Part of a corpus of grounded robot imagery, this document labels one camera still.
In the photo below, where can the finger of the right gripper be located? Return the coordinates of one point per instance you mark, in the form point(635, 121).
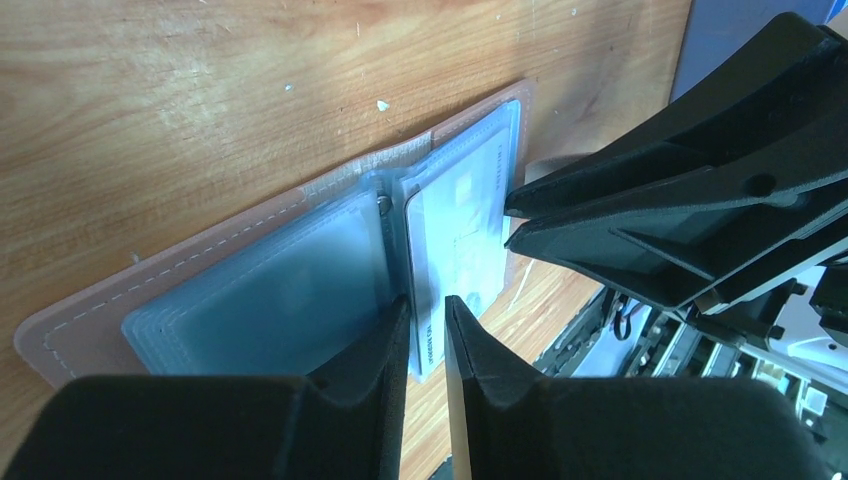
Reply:
point(673, 245)
point(788, 76)

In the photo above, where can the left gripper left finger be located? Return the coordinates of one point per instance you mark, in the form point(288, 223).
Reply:
point(344, 420)

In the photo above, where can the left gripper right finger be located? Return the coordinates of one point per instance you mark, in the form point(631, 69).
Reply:
point(510, 421)

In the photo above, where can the white printed credit card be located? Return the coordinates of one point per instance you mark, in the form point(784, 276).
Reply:
point(455, 228)

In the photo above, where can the blue plastic box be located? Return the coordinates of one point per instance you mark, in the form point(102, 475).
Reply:
point(718, 28)

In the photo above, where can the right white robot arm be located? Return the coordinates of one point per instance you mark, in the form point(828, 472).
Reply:
point(778, 169)

